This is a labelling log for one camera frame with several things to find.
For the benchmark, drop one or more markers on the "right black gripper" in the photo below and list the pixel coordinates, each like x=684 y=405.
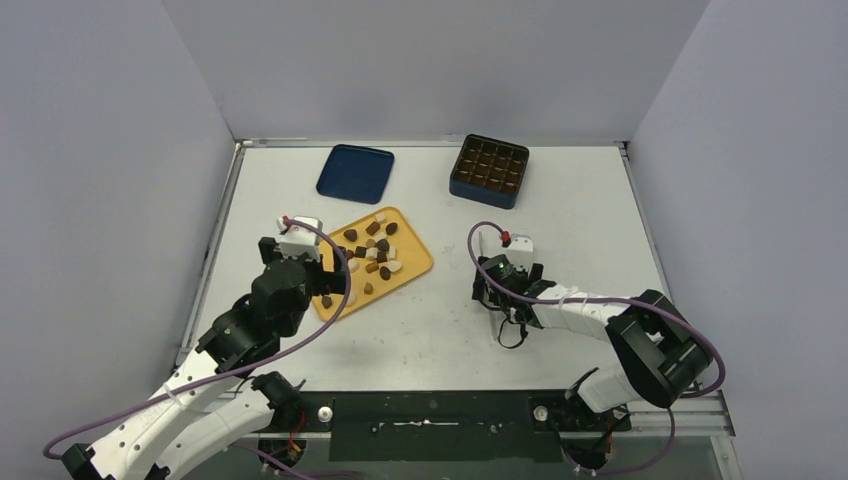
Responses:
x=506 y=307

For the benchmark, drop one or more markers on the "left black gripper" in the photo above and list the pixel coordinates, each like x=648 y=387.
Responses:
x=327 y=281

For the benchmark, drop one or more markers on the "yellow plastic tray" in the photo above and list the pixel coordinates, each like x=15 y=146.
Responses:
x=403 y=253

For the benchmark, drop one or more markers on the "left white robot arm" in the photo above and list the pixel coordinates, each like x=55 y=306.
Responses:
x=213 y=398

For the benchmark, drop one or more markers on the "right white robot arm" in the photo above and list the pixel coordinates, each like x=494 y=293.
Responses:
x=657 y=355

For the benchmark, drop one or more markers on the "white teardrop chocolate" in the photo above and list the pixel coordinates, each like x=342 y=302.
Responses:
x=354 y=266

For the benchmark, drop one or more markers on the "brown rectangular chocolate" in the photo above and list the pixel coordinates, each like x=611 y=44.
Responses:
x=373 y=228

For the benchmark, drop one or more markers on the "dark blue chocolate box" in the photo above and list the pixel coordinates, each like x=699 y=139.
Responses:
x=489 y=171

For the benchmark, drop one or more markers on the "dark blue box lid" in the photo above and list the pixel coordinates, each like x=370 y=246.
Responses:
x=355 y=173

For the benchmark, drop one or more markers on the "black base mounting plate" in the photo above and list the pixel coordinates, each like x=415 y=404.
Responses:
x=383 y=426

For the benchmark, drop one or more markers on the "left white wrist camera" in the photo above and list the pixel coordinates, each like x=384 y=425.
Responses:
x=296 y=241

